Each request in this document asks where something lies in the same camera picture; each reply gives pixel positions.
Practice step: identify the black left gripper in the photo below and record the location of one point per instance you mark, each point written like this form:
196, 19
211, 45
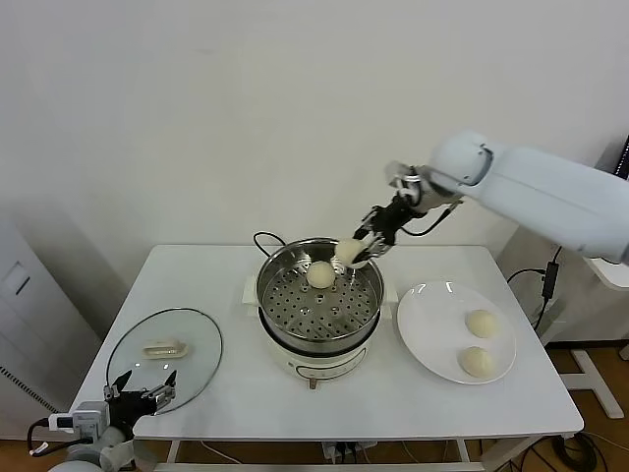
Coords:
125, 410

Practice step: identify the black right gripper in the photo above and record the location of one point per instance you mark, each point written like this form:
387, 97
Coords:
395, 216

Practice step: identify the white steamed baozi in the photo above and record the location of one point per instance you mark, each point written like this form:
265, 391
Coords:
476, 363
348, 251
322, 275
482, 323

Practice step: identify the round glass pot lid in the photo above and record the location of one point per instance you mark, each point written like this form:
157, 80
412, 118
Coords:
196, 344

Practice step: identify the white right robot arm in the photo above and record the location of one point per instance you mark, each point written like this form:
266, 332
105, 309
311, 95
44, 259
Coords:
540, 187

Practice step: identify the stainless steel steamer basket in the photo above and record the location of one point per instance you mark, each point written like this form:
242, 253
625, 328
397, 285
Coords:
285, 275

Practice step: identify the white round plate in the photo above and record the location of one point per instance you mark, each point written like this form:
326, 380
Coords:
432, 334

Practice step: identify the white table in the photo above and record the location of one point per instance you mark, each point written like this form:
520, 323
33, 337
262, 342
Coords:
196, 275

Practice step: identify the white cabinet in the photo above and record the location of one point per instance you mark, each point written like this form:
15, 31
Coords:
39, 305

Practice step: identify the white electric cooker base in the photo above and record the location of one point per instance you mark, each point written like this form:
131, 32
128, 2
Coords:
319, 366

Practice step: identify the white power strip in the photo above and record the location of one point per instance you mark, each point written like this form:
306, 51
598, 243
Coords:
344, 450

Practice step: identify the white side desk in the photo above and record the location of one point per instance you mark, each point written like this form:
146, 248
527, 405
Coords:
609, 275

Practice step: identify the black laptop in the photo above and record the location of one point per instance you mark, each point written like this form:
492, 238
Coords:
625, 157

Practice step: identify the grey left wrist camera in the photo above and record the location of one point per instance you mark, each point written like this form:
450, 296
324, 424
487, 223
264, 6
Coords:
91, 419

